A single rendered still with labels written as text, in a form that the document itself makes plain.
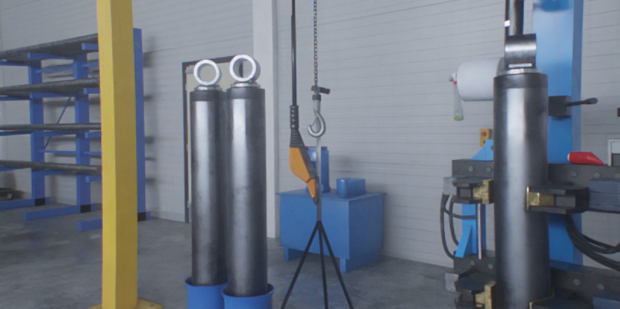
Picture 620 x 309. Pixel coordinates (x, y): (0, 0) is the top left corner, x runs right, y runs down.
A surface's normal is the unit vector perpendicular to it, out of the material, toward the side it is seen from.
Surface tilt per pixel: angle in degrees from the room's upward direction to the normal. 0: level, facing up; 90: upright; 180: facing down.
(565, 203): 90
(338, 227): 90
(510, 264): 90
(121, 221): 90
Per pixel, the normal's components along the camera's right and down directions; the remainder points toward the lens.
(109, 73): -0.63, 0.03
